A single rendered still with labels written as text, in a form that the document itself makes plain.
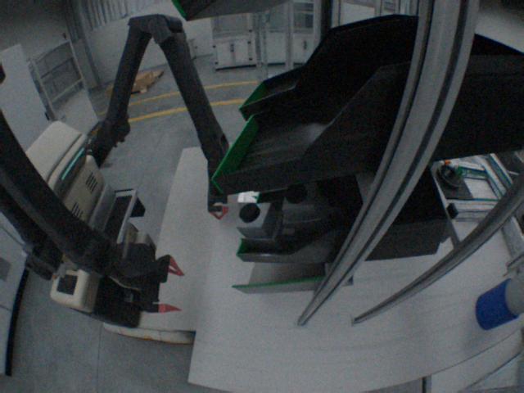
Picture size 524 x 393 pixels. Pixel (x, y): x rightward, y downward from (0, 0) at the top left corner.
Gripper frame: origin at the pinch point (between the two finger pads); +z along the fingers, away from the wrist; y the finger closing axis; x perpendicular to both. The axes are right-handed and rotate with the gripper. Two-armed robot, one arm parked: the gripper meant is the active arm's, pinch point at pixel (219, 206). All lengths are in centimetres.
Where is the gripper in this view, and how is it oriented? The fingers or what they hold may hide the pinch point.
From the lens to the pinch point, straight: 79.4
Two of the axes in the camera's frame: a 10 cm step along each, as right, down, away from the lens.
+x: -9.9, 0.3, -1.7
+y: -1.3, -7.6, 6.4
